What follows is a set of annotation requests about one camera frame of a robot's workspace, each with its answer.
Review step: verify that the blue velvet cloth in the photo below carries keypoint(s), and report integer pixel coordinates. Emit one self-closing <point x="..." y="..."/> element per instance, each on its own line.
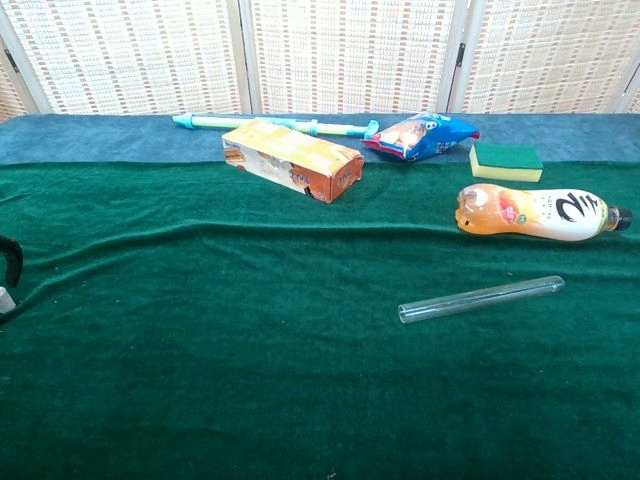
<point x="100" y="137"/>

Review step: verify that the black screen hinge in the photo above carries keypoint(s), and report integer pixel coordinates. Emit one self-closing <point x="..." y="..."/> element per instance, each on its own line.
<point x="11" y="61"/>
<point x="461" y="54"/>

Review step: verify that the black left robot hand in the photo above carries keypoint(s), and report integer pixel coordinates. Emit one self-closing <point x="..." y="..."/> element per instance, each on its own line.
<point x="17" y="260"/>

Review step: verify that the woven folding screen panel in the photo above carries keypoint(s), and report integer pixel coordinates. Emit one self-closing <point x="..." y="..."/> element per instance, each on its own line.
<point x="350" y="55"/>
<point x="130" y="55"/>
<point x="550" y="55"/>

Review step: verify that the teal green toy water pump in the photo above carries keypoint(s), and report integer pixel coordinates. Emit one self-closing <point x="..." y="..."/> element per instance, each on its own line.
<point x="215" y="120"/>

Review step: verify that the green yellow scouring sponge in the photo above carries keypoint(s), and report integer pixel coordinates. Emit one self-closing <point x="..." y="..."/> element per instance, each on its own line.
<point x="507" y="162"/>

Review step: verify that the blue snack bag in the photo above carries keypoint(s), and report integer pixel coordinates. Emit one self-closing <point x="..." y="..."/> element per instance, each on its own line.
<point x="425" y="140"/>

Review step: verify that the orange drink plastic bottle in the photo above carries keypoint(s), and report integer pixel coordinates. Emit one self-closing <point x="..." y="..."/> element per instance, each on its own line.
<point x="535" y="212"/>

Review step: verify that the transparent glass test tube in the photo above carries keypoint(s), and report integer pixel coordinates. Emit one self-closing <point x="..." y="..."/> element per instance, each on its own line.
<point x="480" y="299"/>

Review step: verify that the orange cardboard carton box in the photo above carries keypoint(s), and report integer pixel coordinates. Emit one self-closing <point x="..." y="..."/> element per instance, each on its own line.
<point x="295" y="157"/>

